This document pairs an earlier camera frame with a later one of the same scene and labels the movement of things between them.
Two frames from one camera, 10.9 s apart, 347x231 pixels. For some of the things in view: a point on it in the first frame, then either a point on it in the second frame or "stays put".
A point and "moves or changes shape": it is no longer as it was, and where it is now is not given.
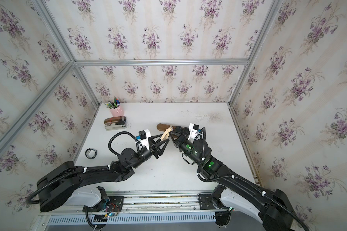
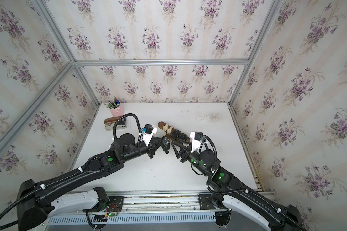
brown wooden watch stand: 164,127 stays put
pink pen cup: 118,111 stays put
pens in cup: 113,105 stays put
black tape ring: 86,152 moves or changes shape
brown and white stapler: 115,123 stays put
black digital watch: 185,131 moves or changes shape
